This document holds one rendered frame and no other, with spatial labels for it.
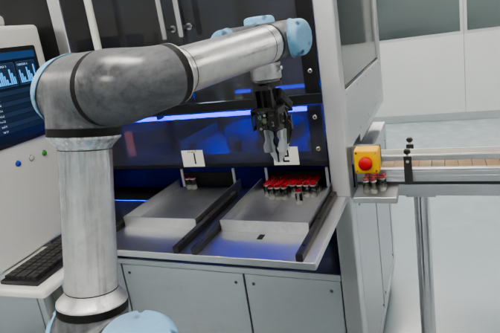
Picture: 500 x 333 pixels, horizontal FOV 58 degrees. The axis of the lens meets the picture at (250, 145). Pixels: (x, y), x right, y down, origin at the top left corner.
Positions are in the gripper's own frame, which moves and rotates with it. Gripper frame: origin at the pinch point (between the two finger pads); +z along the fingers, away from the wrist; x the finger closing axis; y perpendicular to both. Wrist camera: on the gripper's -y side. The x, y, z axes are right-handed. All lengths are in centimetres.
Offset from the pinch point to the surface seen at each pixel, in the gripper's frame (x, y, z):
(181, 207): -42.2, -15.6, 21.3
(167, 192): -53, -25, 20
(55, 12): -86, -26, -49
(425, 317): 32, -40, 72
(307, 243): 7.7, 9.5, 19.6
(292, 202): -4.8, -19.9, 21.1
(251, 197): -19.2, -21.9, 20.2
